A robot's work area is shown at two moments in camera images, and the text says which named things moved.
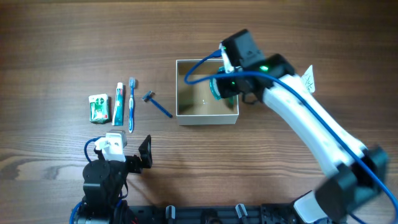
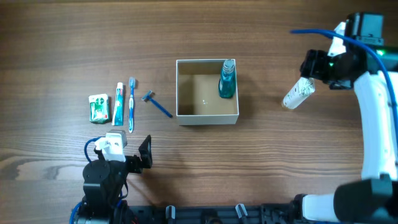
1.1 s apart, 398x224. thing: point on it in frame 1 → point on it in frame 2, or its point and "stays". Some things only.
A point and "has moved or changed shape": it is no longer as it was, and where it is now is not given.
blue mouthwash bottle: x=233 y=99 has moved or changed shape
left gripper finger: x=145 y=150 stays
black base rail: x=267 y=213 stays
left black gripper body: x=134 y=161 stays
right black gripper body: x=226 y=86 → x=311 y=65
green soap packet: x=100 y=109 stays
